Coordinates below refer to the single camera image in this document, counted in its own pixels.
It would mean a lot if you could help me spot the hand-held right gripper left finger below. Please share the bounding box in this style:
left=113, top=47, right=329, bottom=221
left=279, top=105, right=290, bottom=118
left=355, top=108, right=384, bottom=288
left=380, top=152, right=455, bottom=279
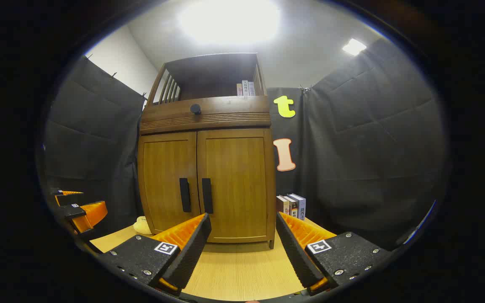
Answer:
left=99, top=213, right=212, bottom=294

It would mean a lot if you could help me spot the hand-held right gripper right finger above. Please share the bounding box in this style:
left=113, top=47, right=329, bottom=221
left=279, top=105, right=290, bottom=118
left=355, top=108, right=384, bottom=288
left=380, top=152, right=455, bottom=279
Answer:
left=275, top=211, right=391, bottom=293

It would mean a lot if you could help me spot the wooden shoe cabinet door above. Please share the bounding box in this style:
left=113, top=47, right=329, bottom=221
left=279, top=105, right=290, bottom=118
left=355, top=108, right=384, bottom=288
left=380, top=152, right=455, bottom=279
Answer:
left=196, top=128, right=276, bottom=244
left=138, top=132, right=201, bottom=235

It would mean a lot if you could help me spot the wooden double-door shoe cabinet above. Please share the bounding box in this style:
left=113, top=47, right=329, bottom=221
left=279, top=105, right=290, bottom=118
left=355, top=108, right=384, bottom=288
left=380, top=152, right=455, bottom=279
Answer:
left=137, top=53, right=277, bottom=249

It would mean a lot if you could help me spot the pale yellow toy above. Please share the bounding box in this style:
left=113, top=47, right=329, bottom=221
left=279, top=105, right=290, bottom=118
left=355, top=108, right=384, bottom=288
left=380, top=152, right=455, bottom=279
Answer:
left=133, top=216, right=153, bottom=235

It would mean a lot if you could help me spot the black backdrop cloth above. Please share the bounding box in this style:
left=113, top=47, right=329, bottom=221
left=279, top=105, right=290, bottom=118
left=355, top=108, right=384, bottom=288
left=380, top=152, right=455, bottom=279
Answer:
left=43, top=38, right=447, bottom=249

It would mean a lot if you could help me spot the wooden drawer with black knob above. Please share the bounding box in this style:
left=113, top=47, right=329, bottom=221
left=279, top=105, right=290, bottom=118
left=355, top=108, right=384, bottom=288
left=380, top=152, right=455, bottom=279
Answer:
left=139, top=96, right=272, bottom=135

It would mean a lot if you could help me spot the small ceiling light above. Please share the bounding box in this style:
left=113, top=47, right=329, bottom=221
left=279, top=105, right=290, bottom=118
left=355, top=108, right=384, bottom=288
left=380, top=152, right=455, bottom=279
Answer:
left=343, top=39, right=367, bottom=56

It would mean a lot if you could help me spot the large ceiling light panel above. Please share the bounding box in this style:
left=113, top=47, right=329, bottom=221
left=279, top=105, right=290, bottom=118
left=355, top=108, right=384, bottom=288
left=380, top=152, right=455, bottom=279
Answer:
left=179, top=0, right=280, bottom=43

